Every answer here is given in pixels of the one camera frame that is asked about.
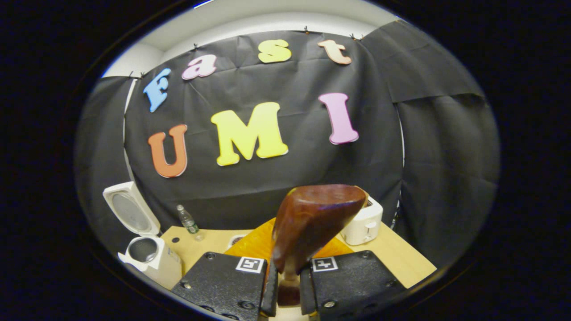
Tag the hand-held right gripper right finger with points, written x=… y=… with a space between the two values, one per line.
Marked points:
x=352 y=281

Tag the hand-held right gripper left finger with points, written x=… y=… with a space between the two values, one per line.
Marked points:
x=218 y=281

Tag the white rice cooker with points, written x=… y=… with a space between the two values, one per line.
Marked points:
x=151 y=263

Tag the brown wooden spoon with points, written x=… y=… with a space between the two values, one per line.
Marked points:
x=312 y=223

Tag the white divided grain dish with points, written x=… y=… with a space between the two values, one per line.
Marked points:
x=235 y=241

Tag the white toaster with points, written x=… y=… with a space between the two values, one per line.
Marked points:
x=363 y=225

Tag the clear plastic water bottle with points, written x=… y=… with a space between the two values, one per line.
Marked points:
x=188 y=220

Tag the black backdrop cloth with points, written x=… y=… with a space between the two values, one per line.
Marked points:
x=312 y=169

